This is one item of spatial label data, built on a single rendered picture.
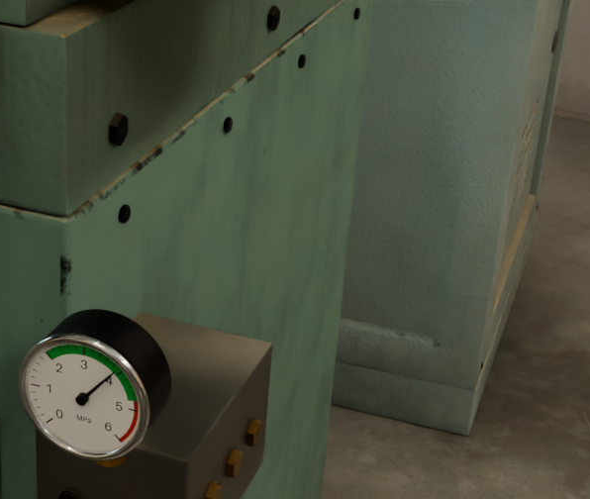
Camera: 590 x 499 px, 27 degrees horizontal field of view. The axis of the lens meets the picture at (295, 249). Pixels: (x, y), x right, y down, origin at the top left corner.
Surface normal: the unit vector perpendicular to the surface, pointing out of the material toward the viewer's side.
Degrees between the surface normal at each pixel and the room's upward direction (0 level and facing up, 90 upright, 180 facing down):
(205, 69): 90
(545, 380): 0
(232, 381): 0
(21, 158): 90
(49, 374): 90
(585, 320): 0
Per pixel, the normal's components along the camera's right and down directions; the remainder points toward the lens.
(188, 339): 0.07, -0.90
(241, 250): 0.95, 0.20
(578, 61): -0.29, 0.40
